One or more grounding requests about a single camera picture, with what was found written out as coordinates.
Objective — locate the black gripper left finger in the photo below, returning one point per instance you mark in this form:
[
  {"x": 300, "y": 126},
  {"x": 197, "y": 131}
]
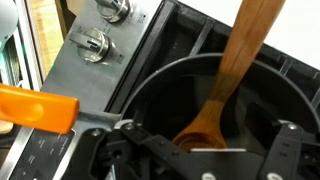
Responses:
[{"x": 133, "y": 146}]

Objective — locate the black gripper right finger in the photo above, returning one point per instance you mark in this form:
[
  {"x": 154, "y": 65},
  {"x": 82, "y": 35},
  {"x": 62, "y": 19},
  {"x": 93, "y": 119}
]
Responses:
[{"x": 283, "y": 153}]

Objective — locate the brown wooden serving spoon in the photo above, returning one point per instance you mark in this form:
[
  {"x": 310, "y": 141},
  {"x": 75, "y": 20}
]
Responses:
[{"x": 240, "y": 50}]

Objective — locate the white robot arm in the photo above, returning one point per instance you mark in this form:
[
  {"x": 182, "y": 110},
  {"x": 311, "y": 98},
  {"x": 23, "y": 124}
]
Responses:
[{"x": 6, "y": 20}]

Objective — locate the stainless steel gas stove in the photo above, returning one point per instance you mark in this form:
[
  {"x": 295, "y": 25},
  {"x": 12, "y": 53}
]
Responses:
[{"x": 96, "y": 83}]

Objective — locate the silver stove knob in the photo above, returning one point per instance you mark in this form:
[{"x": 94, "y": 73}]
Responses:
[
  {"x": 91, "y": 45},
  {"x": 113, "y": 10}
]

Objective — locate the wooden table top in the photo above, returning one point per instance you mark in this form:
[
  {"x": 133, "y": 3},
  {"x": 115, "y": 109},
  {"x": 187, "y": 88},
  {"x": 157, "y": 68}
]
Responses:
[{"x": 46, "y": 30}]

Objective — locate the aluminium mounting frame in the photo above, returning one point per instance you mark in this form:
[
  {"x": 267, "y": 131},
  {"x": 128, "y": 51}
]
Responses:
[{"x": 25, "y": 50}]

